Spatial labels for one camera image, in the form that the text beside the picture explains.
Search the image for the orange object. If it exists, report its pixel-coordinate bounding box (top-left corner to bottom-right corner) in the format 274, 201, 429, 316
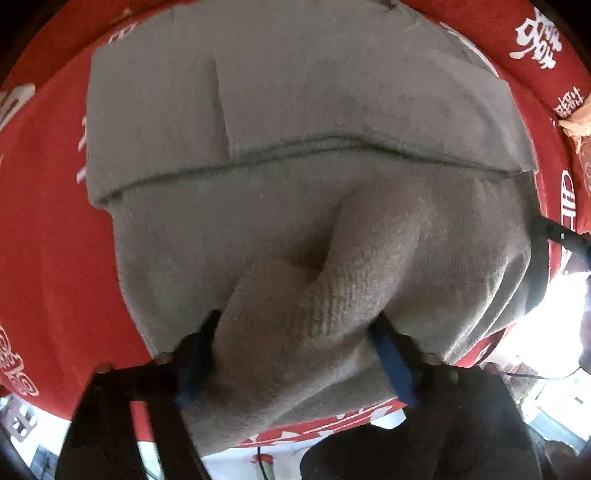
556, 91, 591, 153

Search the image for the thin black cable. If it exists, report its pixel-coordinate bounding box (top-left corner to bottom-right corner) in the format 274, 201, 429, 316
502, 362, 583, 382

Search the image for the wooden furniture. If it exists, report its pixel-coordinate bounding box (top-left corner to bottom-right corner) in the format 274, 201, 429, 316
0, 396, 41, 445

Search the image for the grey knit sweater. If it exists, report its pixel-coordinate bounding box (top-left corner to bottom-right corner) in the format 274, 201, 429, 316
85, 0, 552, 459

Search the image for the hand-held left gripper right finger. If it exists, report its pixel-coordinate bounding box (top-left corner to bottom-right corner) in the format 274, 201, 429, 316
368, 318, 544, 480

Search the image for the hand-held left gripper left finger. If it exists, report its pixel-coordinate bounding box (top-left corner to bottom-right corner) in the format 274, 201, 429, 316
54, 308, 223, 480

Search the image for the red printed blanket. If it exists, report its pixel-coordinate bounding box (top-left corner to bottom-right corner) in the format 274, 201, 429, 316
0, 0, 591, 448

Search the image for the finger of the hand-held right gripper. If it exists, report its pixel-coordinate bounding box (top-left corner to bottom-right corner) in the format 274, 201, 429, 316
531, 215, 591, 256

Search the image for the person's dark clothing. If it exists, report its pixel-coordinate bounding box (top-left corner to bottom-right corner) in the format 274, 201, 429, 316
299, 412, 419, 480

